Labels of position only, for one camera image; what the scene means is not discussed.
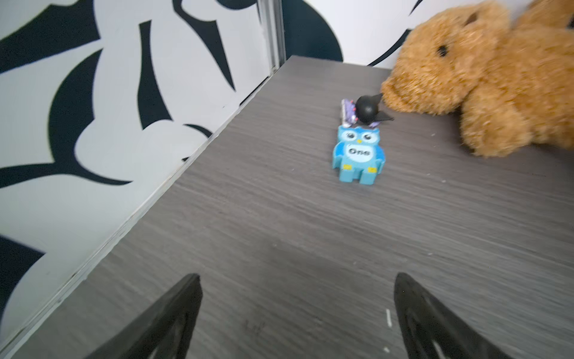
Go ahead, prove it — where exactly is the small dark purple toy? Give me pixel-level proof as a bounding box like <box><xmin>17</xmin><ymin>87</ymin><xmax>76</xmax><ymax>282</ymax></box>
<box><xmin>341</xmin><ymin>94</ymin><xmax>394</xmax><ymax>128</ymax></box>

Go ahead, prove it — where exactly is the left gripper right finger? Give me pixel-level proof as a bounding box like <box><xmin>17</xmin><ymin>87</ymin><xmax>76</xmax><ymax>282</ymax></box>
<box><xmin>394</xmin><ymin>272</ymin><xmax>511</xmax><ymax>359</ymax></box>

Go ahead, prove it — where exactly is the brown teddy bear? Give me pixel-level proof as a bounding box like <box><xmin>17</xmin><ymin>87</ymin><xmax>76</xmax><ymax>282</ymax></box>
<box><xmin>381</xmin><ymin>1</ymin><xmax>573</xmax><ymax>157</ymax></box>

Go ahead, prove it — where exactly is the aluminium frame rail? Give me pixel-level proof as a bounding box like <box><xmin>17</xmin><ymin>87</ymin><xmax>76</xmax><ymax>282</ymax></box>
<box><xmin>257</xmin><ymin>0</ymin><xmax>287</xmax><ymax>73</ymax></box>

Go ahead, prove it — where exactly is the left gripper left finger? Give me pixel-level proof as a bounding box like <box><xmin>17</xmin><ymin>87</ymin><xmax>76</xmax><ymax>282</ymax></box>
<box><xmin>88</xmin><ymin>274</ymin><xmax>203</xmax><ymax>358</ymax></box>

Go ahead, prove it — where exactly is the blue robot toy figure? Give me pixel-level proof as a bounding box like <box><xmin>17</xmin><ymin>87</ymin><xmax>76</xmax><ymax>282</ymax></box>
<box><xmin>332</xmin><ymin>125</ymin><xmax>386</xmax><ymax>185</ymax></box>

